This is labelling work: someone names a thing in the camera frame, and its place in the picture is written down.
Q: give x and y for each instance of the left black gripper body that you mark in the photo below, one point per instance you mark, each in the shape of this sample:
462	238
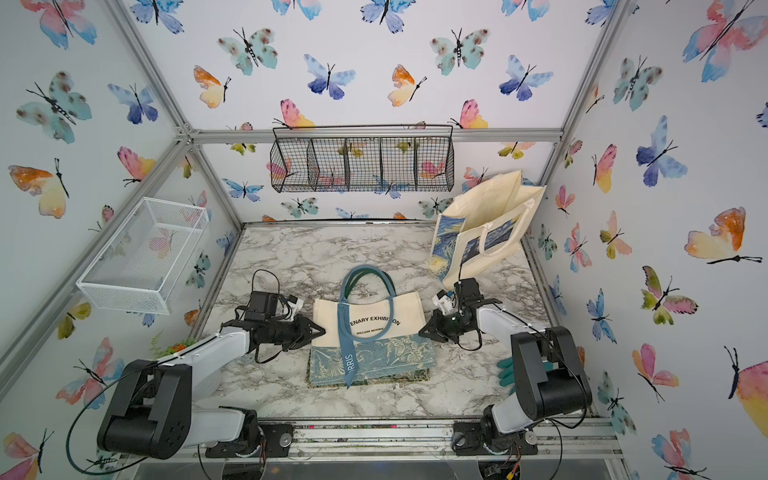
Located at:
293	334

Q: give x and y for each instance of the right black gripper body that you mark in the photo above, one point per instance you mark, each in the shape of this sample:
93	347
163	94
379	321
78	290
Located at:
450	325

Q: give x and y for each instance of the cream bag blue floral pattern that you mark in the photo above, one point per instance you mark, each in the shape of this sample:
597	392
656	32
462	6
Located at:
372	336

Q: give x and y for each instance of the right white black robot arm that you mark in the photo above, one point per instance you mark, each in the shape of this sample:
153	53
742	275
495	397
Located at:
547	377

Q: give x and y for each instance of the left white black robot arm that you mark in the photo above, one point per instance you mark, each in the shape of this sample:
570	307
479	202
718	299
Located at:
151	415

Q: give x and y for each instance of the cream bag starry night print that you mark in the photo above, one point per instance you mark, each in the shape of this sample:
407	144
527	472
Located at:
482	227

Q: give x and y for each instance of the green rubber glove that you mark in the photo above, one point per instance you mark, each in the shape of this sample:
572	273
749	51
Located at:
506	376

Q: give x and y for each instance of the potted plant orange flowers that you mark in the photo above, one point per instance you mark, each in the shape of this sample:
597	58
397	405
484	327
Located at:
157	350

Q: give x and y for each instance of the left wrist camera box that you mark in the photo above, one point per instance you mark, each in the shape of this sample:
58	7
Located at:
289	307

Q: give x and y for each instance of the aluminium front rail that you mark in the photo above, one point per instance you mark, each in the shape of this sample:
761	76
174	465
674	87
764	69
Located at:
431	439

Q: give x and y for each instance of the white mesh wall basket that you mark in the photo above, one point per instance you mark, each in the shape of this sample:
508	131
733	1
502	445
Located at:
139	266

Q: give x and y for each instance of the black wire wall basket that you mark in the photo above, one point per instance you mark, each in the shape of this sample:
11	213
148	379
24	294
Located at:
367	158

